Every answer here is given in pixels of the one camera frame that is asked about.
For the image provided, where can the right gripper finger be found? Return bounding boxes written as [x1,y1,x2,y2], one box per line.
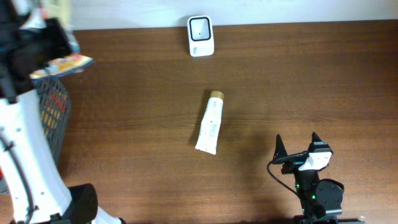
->
[308,132,323,152]
[272,134,287,164]

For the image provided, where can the yellow snack bag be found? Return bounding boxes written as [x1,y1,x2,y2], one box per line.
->
[30,0,94,80]

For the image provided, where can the white tube with tan cap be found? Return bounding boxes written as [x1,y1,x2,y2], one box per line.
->
[195,91,224,155]

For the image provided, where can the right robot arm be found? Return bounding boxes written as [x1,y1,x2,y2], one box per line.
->
[269,133,345,223]

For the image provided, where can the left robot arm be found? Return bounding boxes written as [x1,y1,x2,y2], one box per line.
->
[1,1,122,223]

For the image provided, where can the white barcode scanner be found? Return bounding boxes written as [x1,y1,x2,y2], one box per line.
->
[187,15,215,57]

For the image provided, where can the grey plastic basket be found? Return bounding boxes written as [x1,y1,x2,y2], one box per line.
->
[34,78,71,166]

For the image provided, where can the items inside basket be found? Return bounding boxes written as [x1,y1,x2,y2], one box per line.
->
[40,88,68,137]

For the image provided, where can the left black cable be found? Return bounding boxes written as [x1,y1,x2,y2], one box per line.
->
[0,133,40,224]

